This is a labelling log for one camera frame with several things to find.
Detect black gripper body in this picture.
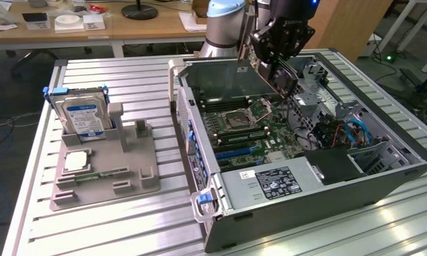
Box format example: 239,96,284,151
254,0,320,35

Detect graphics card with metal bracket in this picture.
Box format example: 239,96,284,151
236,12,300,100

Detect wooden cabinet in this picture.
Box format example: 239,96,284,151
306,0,394,62

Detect stack of white papers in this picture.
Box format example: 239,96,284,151
179,12,210,33

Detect brown cardboard box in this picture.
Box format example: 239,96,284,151
191,0,211,19

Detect metal socket cover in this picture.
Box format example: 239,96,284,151
247,97,274,118

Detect metal drive cage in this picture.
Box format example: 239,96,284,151
287,78,343,129

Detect CPU socket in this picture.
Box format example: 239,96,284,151
223,108,259,131

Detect green motherboard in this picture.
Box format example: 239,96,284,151
194,87,307,173

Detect long wooden desk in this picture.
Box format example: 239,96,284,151
0,0,307,58

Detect black RAM stick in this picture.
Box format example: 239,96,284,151
219,129,268,144

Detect round black stand base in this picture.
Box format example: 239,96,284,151
120,0,159,20

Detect blue expansion slot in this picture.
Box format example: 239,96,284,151
215,145,259,161

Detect small silver chipset heatsink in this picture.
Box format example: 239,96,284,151
270,151,290,162

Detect black air shroud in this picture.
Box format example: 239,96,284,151
303,148,366,186

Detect red packet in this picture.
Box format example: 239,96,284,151
88,3,109,14

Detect metal disk bay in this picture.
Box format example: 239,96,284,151
347,141,410,174

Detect small white printed box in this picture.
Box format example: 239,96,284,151
81,14,104,31

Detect grey power supply unit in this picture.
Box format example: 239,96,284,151
219,157,324,211

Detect white box with round dish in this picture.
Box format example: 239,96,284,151
55,14,85,34

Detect hard disk with blue caddy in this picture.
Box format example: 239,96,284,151
41,83,115,142

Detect black open PC case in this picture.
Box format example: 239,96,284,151
167,52,427,254

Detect grey parts rack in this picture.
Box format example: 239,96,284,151
48,102,162,212

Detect white box with black top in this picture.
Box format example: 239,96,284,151
23,12,52,30

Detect silver CPU chip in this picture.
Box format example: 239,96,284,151
63,152,89,171

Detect green RAM stick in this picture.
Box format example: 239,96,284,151
73,170,120,183

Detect white table frame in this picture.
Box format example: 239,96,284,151
375,0,427,73

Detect red wire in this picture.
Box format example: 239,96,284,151
334,124,347,142

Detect blue wire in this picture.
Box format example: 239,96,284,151
343,119,373,148

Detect blue floor cables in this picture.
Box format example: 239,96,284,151
0,111,17,233

